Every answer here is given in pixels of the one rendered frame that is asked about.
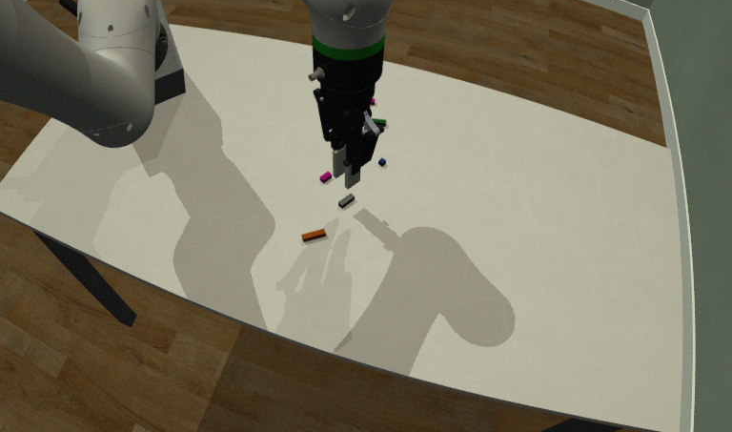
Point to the orange rod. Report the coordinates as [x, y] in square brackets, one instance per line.
[313, 235]

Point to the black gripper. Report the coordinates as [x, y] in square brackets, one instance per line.
[351, 131]

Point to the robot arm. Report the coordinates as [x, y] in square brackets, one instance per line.
[112, 101]

